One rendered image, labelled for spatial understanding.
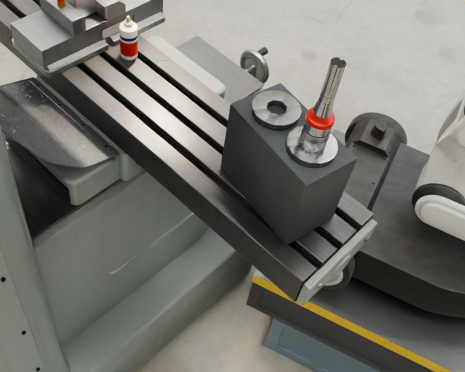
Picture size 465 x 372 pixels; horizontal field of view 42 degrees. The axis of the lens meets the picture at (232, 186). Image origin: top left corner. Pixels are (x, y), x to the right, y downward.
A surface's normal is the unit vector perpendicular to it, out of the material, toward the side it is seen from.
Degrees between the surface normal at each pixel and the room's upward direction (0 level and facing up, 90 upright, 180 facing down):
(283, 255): 0
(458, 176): 90
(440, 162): 90
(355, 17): 0
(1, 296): 88
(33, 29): 0
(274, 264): 90
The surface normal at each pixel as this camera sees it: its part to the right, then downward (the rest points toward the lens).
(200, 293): 0.71, 0.32
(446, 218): -0.44, 0.68
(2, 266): 0.72, 0.58
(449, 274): 0.11, -0.61
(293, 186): -0.81, 0.40
